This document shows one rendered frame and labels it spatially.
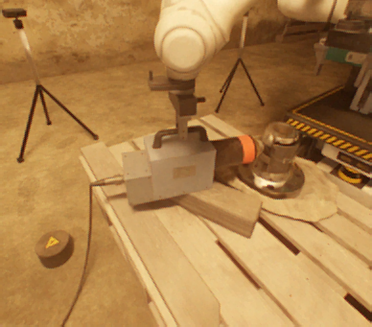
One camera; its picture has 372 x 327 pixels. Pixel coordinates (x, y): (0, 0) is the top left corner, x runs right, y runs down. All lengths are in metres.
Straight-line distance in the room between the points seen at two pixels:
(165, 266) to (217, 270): 0.15
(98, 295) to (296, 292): 0.59
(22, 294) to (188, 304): 0.55
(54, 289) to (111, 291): 0.18
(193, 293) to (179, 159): 0.35
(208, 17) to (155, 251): 0.62
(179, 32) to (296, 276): 0.70
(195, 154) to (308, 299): 0.48
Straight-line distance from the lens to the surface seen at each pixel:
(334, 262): 0.91
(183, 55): 0.41
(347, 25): 0.87
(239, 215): 0.79
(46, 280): 1.02
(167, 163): 0.71
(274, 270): 0.82
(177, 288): 0.72
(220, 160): 0.80
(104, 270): 0.97
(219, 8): 0.46
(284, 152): 0.91
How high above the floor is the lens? 0.82
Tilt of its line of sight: 34 degrees down
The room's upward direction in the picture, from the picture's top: 2 degrees clockwise
